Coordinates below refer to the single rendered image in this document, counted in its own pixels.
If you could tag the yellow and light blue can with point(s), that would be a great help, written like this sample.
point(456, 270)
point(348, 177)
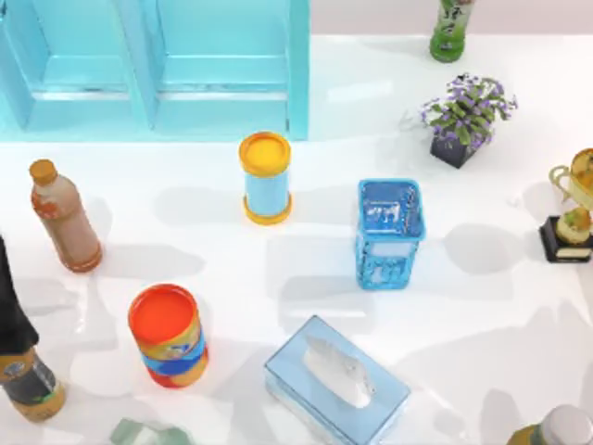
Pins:
point(265, 181)

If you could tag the blue square container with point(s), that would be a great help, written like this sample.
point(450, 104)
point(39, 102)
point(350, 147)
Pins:
point(390, 232)

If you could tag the blue tissue box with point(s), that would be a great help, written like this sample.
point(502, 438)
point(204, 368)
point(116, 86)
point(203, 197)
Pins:
point(333, 385)

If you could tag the light blue rack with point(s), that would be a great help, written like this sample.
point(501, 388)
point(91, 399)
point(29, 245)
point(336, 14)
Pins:
point(222, 69)

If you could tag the orange and blue can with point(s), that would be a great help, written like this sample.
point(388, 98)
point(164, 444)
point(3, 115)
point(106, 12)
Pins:
point(169, 338)

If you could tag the purple flower plant pot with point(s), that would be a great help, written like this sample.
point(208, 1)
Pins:
point(465, 118)

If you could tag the brown bottle with orange cap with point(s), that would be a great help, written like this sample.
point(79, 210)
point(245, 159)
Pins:
point(65, 222)

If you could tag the green bottle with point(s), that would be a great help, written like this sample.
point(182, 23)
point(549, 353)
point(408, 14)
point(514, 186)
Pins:
point(448, 32)

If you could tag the pale green flat object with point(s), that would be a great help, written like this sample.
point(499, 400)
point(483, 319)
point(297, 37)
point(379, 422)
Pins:
point(148, 433)

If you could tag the gold trophy with black base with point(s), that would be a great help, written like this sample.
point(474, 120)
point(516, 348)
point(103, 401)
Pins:
point(574, 218)

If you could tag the black and amber bottle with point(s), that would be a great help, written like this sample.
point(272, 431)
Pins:
point(18, 343)

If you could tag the yellow bottle with grey cap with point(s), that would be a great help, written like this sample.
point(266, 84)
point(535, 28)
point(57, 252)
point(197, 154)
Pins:
point(556, 428)

